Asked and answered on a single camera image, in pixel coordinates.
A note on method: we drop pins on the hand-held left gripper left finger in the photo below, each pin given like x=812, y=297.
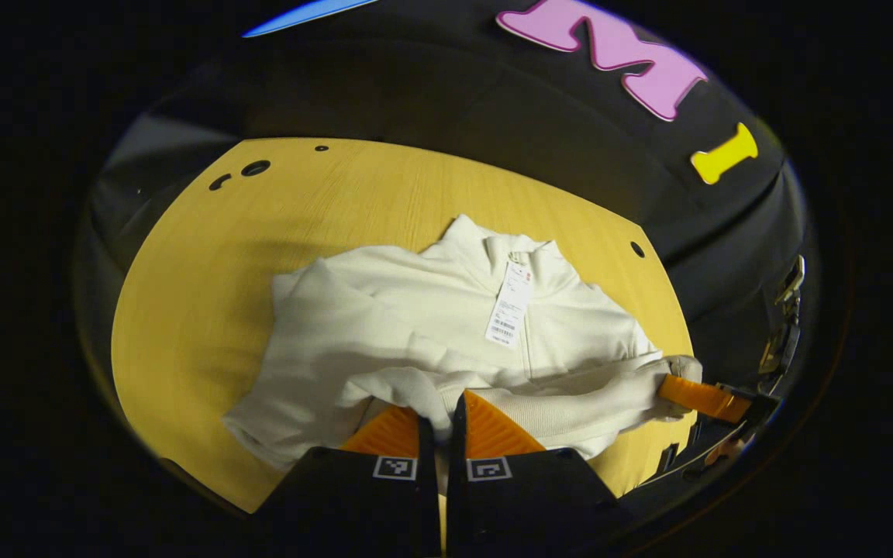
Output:
x=426, y=457

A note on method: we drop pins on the cream zip-up sweater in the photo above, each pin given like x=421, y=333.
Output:
x=338, y=325

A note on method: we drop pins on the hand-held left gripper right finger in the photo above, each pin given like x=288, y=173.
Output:
x=456, y=442

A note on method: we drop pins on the black backdrop cloth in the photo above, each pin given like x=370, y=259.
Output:
x=431, y=101

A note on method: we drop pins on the white paper hang tag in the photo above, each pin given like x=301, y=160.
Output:
x=508, y=306

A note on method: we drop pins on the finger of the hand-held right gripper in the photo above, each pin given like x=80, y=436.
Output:
x=702, y=397
x=694, y=465

